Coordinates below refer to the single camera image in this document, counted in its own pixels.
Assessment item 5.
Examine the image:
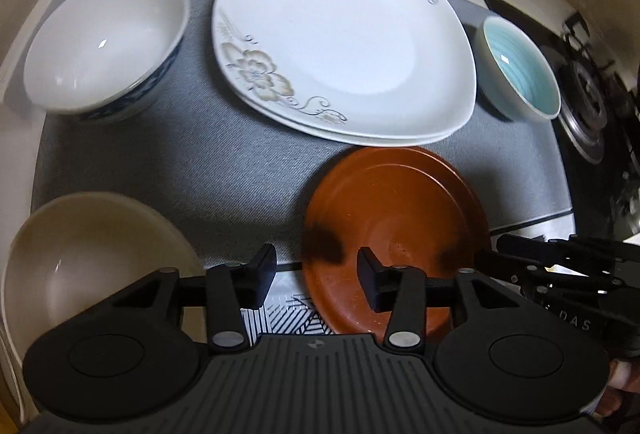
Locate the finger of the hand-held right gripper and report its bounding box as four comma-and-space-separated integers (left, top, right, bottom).
510, 264, 632, 301
495, 233, 640, 271

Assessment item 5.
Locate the white floral square plate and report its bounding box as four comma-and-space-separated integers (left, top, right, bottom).
220, 64, 468, 148
211, 0, 476, 140

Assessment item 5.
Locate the black gas stove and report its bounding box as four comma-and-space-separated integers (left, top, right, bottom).
479, 0, 640, 242

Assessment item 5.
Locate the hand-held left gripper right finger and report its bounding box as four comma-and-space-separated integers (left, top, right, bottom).
357, 247, 517, 349

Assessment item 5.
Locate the white bowl blue pattern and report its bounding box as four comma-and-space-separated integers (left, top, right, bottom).
22, 0, 192, 123

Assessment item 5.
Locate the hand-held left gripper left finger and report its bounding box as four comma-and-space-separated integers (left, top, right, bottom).
112, 243, 278, 351

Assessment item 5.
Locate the person's right hand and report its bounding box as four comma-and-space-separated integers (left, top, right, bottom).
594, 358, 640, 421

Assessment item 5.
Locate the brown round plate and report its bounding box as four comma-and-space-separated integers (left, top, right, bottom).
300, 145, 491, 336

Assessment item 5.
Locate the cream plain bowl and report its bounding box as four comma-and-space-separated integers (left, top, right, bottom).
1, 192, 206, 360

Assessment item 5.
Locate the small teal glazed bowl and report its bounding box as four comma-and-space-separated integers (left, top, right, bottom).
475, 16, 562, 123

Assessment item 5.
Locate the black white geometric mat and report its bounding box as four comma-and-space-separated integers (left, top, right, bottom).
240, 288, 328, 346

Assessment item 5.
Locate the grey table mat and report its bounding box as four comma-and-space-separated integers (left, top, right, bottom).
30, 0, 574, 266

